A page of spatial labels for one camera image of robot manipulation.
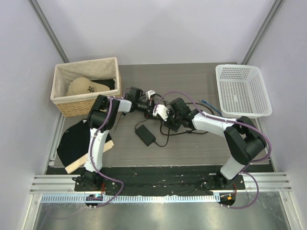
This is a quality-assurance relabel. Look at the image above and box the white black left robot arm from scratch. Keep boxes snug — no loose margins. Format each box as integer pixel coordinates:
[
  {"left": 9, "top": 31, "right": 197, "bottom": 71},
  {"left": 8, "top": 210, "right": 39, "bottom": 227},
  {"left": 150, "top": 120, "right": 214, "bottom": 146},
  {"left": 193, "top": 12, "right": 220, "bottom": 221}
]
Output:
[{"left": 80, "top": 87, "right": 156, "bottom": 191}]

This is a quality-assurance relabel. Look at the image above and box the thin black power cord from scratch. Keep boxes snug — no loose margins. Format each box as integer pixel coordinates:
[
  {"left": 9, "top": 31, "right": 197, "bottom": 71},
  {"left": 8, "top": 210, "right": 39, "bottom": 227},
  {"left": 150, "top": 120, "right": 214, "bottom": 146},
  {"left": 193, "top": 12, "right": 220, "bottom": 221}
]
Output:
[{"left": 134, "top": 117, "right": 209, "bottom": 148}]

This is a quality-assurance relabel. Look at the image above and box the beige cap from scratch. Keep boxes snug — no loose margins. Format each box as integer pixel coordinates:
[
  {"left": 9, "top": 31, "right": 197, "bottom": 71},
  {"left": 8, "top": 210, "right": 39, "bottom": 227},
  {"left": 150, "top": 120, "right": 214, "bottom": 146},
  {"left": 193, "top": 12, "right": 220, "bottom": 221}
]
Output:
[{"left": 67, "top": 77, "right": 110, "bottom": 96}]

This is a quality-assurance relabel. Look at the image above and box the wicker basket with liner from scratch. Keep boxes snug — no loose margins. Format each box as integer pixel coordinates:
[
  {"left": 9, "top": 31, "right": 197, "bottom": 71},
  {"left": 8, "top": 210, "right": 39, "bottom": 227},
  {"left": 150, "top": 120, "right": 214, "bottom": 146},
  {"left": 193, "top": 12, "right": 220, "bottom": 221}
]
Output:
[{"left": 50, "top": 57, "right": 121, "bottom": 117}]

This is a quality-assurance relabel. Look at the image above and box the black power adapter brick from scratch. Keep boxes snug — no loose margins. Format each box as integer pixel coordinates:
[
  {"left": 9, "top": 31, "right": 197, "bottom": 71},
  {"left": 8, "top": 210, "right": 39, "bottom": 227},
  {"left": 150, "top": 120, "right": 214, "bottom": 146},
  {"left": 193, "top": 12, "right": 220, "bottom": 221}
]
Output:
[{"left": 135, "top": 125, "right": 156, "bottom": 147}]

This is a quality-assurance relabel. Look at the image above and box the black network switch box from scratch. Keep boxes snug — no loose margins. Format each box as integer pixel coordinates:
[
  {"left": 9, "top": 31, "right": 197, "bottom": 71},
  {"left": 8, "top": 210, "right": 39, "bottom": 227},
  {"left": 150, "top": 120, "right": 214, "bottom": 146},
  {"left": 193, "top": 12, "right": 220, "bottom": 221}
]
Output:
[{"left": 163, "top": 119, "right": 182, "bottom": 132}]

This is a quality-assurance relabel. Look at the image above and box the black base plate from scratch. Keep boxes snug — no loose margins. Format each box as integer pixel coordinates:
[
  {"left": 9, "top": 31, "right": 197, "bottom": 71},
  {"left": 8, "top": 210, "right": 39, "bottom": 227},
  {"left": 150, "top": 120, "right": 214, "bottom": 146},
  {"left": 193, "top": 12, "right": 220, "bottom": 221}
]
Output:
[{"left": 45, "top": 165, "right": 275, "bottom": 192}]

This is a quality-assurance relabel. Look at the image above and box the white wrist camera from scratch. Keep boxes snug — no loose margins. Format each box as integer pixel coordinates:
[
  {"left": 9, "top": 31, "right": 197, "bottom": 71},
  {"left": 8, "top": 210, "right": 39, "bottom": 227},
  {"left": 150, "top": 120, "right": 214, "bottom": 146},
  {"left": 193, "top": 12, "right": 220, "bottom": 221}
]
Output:
[
  {"left": 153, "top": 104, "right": 169, "bottom": 121},
  {"left": 145, "top": 90, "right": 156, "bottom": 100}
]

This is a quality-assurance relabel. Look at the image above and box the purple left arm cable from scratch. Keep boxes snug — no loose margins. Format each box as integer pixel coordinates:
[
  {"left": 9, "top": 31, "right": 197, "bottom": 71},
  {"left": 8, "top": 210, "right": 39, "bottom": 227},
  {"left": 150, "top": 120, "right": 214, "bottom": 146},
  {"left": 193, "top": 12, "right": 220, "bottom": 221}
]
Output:
[{"left": 92, "top": 94, "right": 125, "bottom": 208}]

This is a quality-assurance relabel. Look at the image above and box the aluminium rail frame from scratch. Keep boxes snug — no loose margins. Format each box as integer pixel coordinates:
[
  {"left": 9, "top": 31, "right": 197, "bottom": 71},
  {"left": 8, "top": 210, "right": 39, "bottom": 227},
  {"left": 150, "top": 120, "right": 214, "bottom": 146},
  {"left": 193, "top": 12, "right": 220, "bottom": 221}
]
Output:
[{"left": 30, "top": 172, "right": 292, "bottom": 206}]

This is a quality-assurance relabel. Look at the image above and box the white plastic perforated basket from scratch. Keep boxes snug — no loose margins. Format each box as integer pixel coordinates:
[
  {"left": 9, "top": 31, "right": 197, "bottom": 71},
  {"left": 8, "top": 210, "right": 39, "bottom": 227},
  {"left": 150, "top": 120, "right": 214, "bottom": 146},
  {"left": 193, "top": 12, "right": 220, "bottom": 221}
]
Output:
[{"left": 215, "top": 64, "right": 272, "bottom": 119}]

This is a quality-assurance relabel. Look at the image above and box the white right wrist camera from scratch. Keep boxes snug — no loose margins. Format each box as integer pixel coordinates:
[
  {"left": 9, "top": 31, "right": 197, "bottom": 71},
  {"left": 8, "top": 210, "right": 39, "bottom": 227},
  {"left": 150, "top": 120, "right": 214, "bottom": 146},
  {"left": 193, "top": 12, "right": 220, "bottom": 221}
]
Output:
[{"left": 153, "top": 104, "right": 169, "bottom": 121}]

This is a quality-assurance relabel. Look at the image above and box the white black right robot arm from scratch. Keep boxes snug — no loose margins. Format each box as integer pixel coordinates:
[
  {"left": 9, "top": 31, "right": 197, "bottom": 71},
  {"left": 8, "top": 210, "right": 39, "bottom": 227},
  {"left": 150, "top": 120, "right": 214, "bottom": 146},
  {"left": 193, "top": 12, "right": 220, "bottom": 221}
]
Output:
[{"left": 164, "top": 98, "right": 267, "bottom": 189}]

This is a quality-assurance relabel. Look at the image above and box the black cloth on board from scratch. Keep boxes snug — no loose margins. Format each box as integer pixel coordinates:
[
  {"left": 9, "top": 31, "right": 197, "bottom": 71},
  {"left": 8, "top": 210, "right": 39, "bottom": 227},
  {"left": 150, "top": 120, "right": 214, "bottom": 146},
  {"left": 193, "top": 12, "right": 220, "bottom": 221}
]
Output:
[{"left": 56, "top": 118, "right": 113, "bottom": 170}]

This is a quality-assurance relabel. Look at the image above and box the wooden board with label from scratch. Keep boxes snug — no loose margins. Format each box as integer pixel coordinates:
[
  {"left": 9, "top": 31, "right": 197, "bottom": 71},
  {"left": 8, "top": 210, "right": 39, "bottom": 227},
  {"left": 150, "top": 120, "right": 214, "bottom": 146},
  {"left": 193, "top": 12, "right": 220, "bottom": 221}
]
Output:
[{"left": 65, "top": 140, "right": 114, "bottom": 174}]

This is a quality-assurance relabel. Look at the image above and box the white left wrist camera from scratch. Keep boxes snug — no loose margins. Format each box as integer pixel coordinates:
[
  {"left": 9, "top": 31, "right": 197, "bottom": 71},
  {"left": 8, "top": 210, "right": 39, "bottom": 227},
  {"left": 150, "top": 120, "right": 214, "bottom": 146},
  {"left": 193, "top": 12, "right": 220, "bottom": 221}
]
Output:
[{"left": 145, "top": 90, "right": 156, "bottom": 100}]

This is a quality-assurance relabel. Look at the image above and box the blue ethernet cable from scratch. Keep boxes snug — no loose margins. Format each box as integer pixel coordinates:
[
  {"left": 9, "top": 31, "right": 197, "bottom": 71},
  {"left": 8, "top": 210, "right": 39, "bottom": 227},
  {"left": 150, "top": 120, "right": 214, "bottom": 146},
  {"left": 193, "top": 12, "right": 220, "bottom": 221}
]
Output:
[{"left": 200, "top": 99, "right": 223, "bottom": 115}]

